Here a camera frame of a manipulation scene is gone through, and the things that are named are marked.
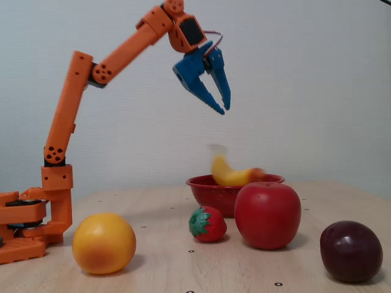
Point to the yellow toy banana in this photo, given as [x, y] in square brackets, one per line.
[226, 177]

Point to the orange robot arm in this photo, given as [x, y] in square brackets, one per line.
[64, 122]

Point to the blue gripper black motor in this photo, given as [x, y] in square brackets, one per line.
[193, 71]

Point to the red toy strawberry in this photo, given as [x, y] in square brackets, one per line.
[212, 227]

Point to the red speckled bowl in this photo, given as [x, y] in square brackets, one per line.
[210, 198]

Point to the red toy apple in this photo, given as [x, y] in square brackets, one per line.
[267, 213]

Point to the toy orange fruit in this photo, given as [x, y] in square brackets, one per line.
[104, 241]

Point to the orange robot base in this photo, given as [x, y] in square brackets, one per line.
[21, 248]

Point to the dark purple toy plum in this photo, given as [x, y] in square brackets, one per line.
[351, 251]

